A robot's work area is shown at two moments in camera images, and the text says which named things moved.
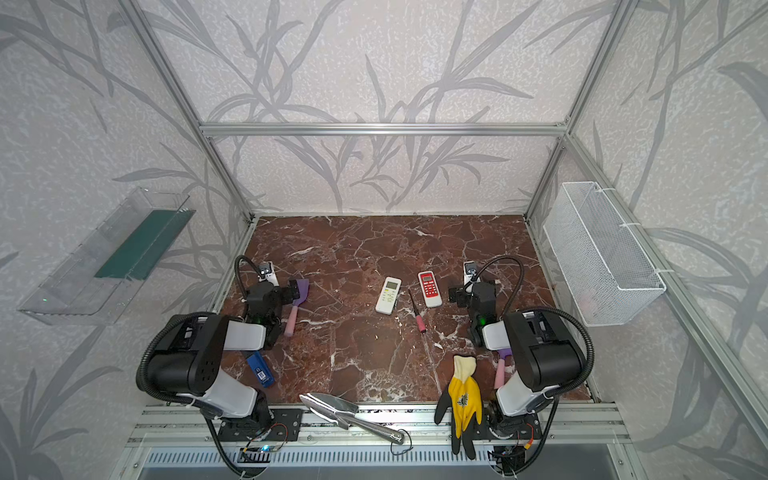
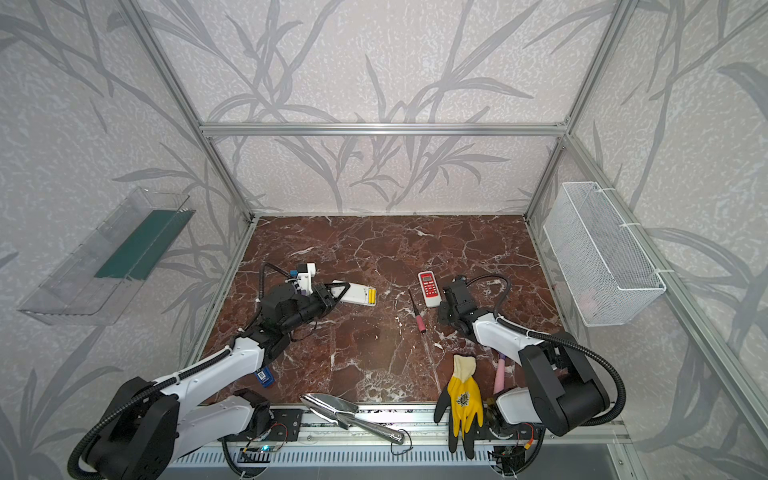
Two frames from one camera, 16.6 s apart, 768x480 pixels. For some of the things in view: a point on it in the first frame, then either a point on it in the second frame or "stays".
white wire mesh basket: (608, 268) stays
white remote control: (389, 295) -> (356, 294)
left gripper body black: (285, 293) -> (323, 298)
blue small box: (261, 369) stays
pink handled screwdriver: (419, 318) stays
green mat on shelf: (147, 250) stays
